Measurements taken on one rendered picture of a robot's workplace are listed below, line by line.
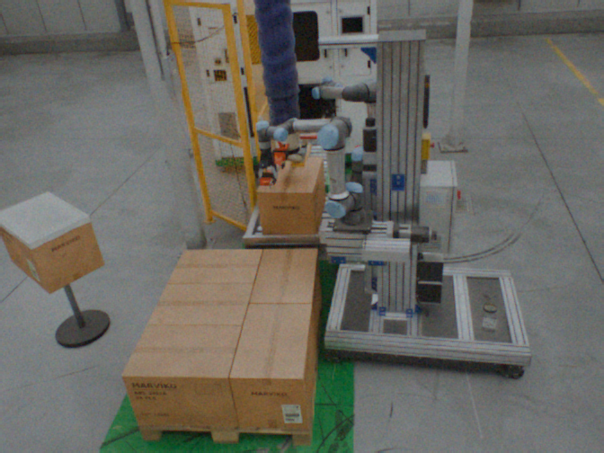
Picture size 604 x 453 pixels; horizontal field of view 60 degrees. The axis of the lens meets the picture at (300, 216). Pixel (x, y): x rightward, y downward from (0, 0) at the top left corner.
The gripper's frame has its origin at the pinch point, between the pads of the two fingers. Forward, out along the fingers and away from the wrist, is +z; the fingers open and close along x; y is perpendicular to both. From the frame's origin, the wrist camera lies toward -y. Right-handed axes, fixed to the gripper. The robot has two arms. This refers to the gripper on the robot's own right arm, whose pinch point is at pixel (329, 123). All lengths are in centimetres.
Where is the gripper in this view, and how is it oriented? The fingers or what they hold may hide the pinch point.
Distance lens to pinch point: 391.7
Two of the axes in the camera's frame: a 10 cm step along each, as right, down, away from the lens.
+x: 9.9, 0.2, -1.7
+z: 0.7, 8.6, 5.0
